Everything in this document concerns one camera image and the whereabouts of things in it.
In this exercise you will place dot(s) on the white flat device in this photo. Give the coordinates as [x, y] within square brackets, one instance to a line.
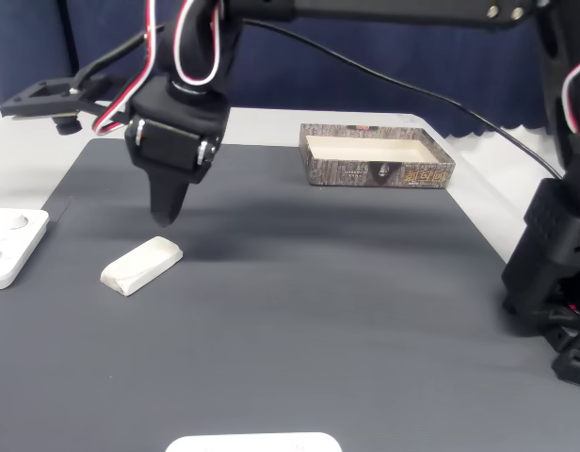
[252, 443]

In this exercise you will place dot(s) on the grey table mat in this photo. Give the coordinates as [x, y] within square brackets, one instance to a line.
[271, 329]

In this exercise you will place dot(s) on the patterned cardboard box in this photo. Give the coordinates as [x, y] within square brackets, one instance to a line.
[365, 174]

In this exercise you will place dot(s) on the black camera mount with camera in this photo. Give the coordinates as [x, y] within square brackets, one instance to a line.
[17, 106]

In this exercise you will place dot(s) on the white block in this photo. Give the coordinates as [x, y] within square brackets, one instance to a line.
[139, 263]

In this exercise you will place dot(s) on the dark blue curtain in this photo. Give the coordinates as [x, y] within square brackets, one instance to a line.
[412, 56]

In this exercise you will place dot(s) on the white tray with round dents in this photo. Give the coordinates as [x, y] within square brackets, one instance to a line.
[17, 249]

